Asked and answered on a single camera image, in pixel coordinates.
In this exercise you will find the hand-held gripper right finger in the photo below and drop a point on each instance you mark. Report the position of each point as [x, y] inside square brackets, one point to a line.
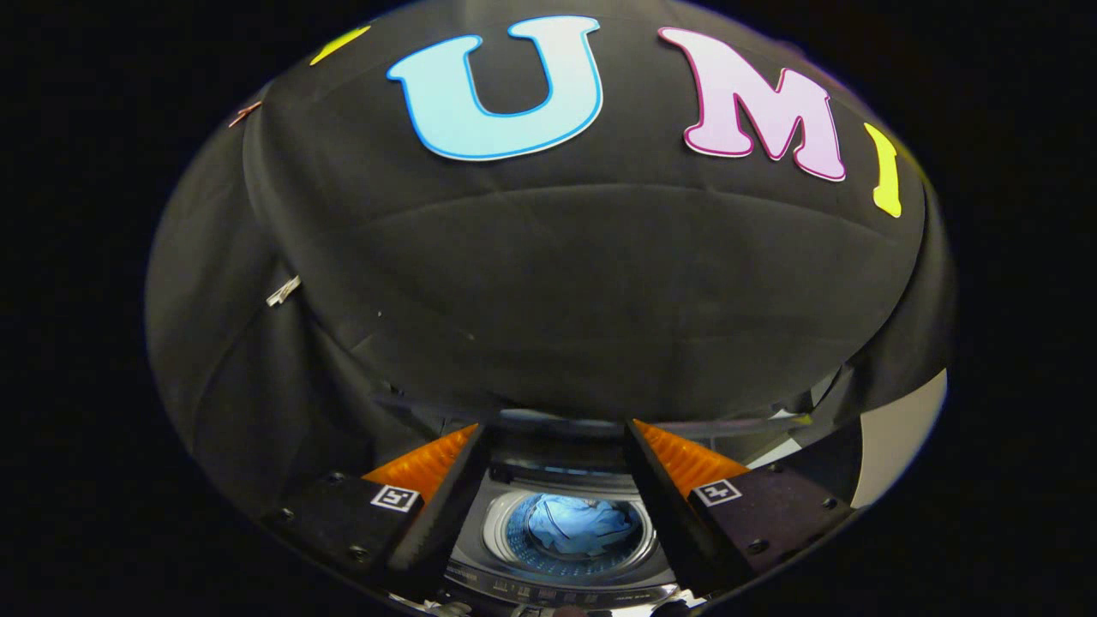
[664, 506]

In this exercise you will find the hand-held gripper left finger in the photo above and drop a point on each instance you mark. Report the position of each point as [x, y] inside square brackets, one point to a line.
[450, 506]

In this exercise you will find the small silver washing machine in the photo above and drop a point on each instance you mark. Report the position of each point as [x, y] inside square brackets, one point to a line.
[476, 557]

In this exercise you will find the light blue polo shirt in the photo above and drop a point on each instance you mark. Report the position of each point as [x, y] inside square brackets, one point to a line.
[574, 524]

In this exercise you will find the black backdrop cloth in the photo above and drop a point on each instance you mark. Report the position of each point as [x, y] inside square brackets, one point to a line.
[557, 283]

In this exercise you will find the small white clip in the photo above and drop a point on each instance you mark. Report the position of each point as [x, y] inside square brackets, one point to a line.
[283, 291]

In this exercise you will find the small reddish clip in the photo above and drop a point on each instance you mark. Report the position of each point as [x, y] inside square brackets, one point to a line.
[244, 113]

